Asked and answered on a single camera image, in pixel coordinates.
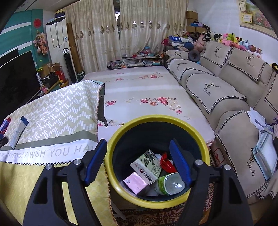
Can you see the green plastic bottle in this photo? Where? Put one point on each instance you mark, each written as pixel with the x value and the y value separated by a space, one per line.
pixel 170 184

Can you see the stacked cardboard boxes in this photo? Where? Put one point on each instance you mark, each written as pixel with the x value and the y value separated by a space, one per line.
pixel 193 21

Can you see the framed floral wall picture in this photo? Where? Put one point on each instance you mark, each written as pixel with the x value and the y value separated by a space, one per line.
pixel 251 17

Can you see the pink strawberry milk carton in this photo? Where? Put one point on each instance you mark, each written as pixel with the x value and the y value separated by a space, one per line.
pixel 136 184

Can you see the low shelf with toys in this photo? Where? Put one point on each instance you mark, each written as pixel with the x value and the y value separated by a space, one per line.
pixel 140 59

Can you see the black television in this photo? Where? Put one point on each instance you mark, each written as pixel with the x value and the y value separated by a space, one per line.
pixel 19 83

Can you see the beige lace curtains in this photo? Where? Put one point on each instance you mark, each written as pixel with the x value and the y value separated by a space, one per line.
pixel 100 36

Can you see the white blue flat package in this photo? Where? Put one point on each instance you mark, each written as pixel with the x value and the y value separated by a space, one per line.
pixel 18 132

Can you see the red snack wrapper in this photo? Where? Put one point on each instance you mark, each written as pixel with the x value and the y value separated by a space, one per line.
pixel 166 164

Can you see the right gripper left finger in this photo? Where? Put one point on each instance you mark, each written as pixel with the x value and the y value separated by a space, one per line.
pixel 46 205

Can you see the beige sectional sofa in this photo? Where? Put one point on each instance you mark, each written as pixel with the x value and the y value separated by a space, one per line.
pixel 225 84

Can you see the pile of plush toys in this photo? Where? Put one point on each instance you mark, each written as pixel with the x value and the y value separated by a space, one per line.
pixel 196 41

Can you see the green white drink carton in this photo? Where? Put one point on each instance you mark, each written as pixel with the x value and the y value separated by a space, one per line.
pixel 147 166

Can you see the black yellow plush toy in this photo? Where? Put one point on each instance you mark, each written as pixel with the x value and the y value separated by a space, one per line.
pixel 275 66

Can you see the yellow rimmed dark trash bin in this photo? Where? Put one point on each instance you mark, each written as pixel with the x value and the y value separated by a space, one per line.
pixel 152 132

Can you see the black tower fan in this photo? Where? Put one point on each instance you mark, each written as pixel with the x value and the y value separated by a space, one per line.
pixel 69 65

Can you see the dark round cushion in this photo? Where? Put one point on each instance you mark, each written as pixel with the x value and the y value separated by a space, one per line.
pixel 194 56

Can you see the floral cream floor mat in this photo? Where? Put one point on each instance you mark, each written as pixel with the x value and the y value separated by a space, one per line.
pixel 135 92

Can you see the papers on sofa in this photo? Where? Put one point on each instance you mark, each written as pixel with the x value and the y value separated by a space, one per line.
pixel 264 152

